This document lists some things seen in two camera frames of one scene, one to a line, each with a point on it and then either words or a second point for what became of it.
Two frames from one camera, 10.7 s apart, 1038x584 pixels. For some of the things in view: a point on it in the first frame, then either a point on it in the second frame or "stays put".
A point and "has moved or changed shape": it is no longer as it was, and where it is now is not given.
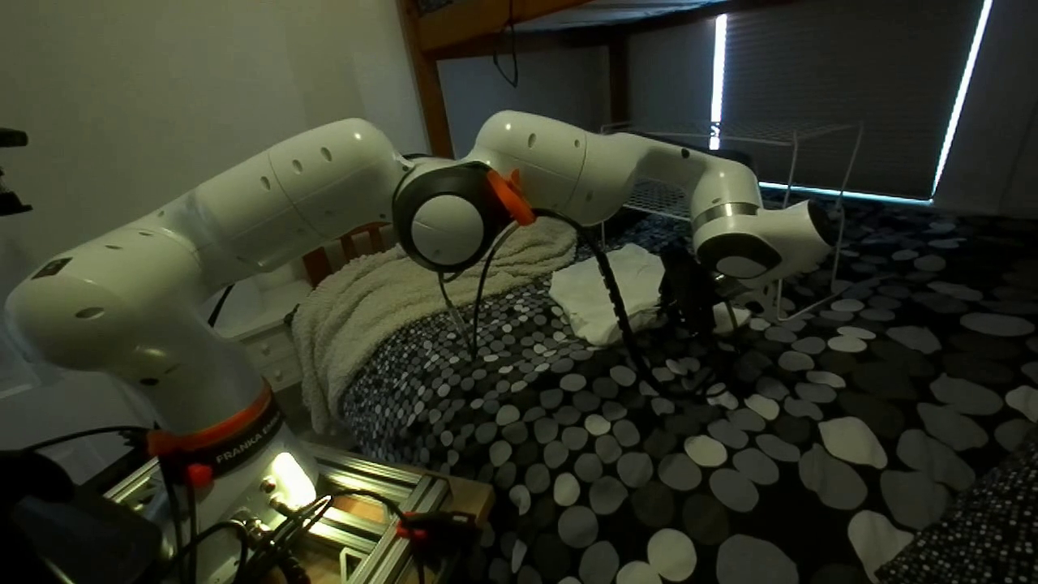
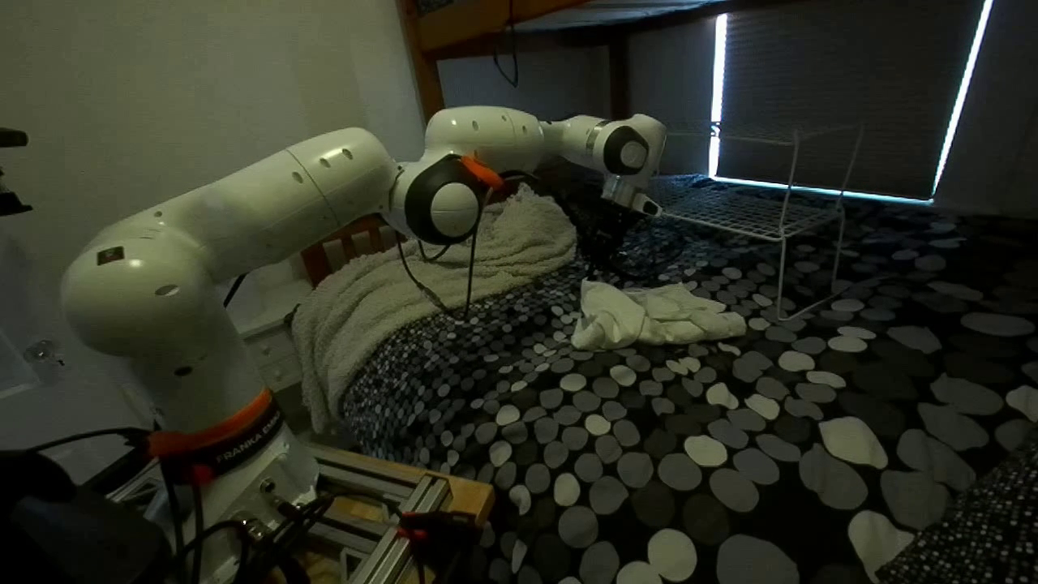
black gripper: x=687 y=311 -> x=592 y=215
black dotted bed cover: x=882 y=430 stays put
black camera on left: x=12 y=201 stays put
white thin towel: x=589 y=301 has moved or changed shape
